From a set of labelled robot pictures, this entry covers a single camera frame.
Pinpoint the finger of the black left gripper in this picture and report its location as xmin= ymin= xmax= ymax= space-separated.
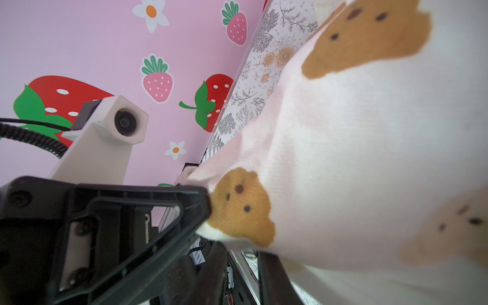
xmin=1 ymin=176 xmax=210 ymax=304

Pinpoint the cream large-bear print pillow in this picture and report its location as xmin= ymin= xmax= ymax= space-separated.
xmin=177 ymin=1 xmax=487 ymax=304

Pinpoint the floral grey table mat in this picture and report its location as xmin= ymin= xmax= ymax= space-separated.
xmin=202 ymin=0 xmax=342 ymax=161

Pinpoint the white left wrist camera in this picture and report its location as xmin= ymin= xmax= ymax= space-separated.
xmin=49 ymin=96 xmax=149 ymax=185

